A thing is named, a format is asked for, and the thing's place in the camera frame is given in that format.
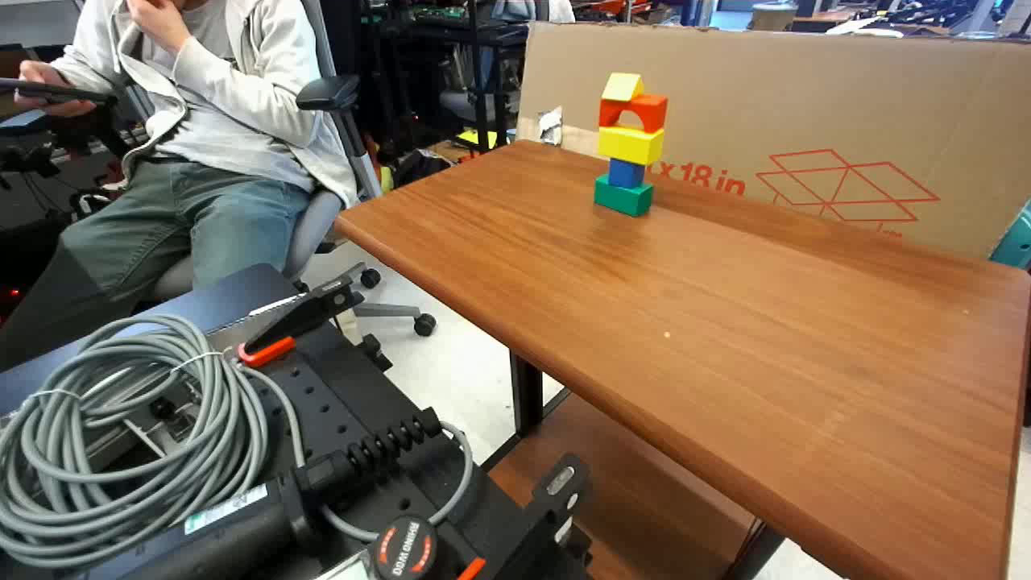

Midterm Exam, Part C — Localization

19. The person left hand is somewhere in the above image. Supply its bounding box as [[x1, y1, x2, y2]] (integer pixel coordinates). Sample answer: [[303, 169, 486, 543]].
[[126, 0, 197, 54]]

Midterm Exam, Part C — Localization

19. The person right hand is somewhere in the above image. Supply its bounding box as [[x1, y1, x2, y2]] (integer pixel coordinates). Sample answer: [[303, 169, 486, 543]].
[[13, 57, 99, 121]]

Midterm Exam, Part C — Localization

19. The small yellow cube block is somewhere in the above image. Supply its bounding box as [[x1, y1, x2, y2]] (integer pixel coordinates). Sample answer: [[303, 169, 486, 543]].
[[600, 70, 647, 106]]

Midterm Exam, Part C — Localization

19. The yellow rectangular block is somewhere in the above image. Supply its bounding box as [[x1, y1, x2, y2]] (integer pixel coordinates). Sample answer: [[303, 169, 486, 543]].
[[593, 124, 667, 169]]

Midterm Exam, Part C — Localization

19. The blue block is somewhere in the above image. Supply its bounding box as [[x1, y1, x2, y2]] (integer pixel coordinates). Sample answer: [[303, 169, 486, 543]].
[[605, 156, 647, 194]]

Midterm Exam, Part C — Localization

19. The green block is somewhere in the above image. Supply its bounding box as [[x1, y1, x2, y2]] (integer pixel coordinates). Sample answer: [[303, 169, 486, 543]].
[[591, 174, 657, 218]]

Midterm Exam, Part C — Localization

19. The orange arch block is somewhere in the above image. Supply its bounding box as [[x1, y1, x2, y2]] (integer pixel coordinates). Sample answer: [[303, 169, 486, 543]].
[[595, 91, 671, 137]]

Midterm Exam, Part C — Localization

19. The seated person gray hoodie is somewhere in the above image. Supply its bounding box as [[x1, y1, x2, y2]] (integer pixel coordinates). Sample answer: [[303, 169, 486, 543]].
[[0, 0, 365, 372]]

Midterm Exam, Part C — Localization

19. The gray office chair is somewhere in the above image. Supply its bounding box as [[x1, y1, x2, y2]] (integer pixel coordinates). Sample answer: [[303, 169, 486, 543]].
[[149, 73, 440, 343]]

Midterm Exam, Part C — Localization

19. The dark background shelving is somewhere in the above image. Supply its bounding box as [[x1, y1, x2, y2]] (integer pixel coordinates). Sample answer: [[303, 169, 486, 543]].
[[318, 0, 532, 156]]

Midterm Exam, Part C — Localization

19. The small white object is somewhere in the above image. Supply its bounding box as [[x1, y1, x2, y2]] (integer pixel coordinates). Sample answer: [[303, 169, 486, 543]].
[[532, 103, 568, 150]]

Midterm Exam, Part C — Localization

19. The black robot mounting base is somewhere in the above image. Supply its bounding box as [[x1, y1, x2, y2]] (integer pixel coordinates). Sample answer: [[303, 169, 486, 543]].
[[0, 319, 600, 580]]

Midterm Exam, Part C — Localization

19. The black table leg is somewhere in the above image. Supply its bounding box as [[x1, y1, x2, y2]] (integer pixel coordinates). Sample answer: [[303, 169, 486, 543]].
[[727, 520, 786, 580], [507, 352, 548, 440]]

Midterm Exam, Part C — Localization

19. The black orange round knob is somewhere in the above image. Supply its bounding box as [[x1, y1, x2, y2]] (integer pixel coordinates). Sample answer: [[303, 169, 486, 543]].
[[366, 517, 445, 580]]

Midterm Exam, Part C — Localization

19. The large cardboard box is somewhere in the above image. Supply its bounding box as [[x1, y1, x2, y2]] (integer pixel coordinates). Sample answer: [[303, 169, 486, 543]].
[[515, 22, 1031, 260]]

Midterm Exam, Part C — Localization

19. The teal object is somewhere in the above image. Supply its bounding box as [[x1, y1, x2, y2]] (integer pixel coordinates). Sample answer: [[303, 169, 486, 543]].
[[988, 202, 1031, 272]]

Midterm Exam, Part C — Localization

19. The black clamp orange handle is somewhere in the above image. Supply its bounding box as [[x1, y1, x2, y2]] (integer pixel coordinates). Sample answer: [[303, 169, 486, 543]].
[[213, 272, 366, 372]]

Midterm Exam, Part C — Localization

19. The coiled gray cable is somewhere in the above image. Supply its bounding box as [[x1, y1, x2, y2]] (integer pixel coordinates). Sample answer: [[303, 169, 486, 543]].
[[0, 312, 310, 574]]

